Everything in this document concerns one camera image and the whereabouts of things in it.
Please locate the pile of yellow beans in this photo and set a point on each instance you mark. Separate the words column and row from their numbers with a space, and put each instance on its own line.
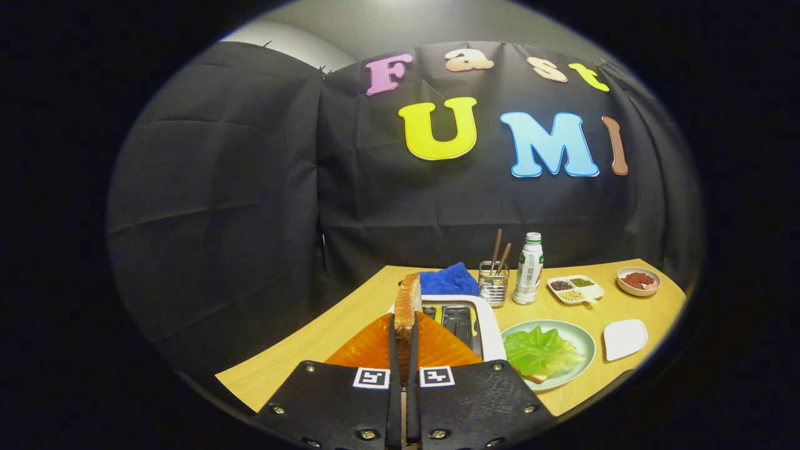
column 570, row 295

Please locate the pile of green beans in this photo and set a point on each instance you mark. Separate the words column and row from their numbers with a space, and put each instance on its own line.
column 581, row 282

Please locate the white divided dish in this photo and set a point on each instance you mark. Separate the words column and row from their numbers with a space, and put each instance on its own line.
column 594, row 292

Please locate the toasted bread slice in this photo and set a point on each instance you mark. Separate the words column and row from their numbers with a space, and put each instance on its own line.
column 407, row 306

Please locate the white bread slice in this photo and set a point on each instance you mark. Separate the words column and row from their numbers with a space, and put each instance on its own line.
column 536, row 377

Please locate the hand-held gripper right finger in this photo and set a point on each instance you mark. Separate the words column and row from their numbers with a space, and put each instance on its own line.
column 414, row 356

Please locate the red-brown meat piece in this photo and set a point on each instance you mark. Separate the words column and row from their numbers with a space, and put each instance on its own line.
column 646, row 278
column 632, row 281

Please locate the white toaster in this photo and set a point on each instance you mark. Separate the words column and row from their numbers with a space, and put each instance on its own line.
column 490, row 325

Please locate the black backdrop cloth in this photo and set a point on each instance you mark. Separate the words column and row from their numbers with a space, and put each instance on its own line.
column 219, row 219

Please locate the pale green plate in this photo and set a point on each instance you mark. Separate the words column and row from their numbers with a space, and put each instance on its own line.
column 581, row 340

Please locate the white square plate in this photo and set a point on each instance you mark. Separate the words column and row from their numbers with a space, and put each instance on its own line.
column 625, row 339

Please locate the white bottle green label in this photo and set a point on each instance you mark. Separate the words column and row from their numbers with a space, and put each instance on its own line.
column 528, row 272

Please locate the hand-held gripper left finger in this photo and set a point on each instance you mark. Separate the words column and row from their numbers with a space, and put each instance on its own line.
column 392, row 350

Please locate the white round meat plate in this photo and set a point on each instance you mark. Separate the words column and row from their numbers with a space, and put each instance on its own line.
column 637, row 292

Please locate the green lettuce leaf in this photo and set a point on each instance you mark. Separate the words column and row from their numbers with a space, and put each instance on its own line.
column 537, row 350

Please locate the blue oven mitt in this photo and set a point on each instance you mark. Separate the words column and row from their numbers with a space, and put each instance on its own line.
column 447, row 281

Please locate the pile of dark beans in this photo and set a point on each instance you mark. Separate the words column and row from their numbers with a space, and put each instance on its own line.
column 560, row 285

